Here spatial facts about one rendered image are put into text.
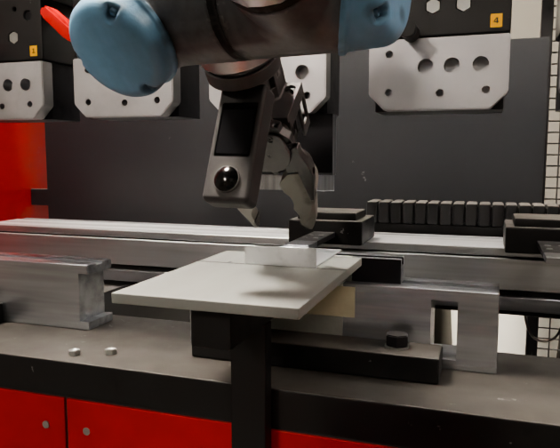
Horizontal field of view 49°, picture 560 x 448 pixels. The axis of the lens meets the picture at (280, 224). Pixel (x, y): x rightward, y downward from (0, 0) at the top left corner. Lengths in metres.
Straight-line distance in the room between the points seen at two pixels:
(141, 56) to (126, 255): 0.80
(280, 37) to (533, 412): 0.45
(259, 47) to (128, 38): 0.08
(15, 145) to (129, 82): 1.20
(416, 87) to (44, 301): 0.60
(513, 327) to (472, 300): 1.83
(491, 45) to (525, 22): 2.39
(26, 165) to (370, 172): 0.85
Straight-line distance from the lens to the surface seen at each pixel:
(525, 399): 0.70
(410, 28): 0.68
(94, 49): 0.44
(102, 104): 0.86
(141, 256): 1.16
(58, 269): 0.94
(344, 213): 0.97
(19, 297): 1.00
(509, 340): 2.58
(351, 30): 0.37
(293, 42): 0.38
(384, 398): 0.67
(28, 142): 1.66
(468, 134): 1.25
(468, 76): 0.71
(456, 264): 0.99
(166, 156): 1.43
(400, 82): 0.72
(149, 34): 0.41
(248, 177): 0.54
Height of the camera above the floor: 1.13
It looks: 6 degrees down
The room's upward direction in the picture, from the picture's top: straight up
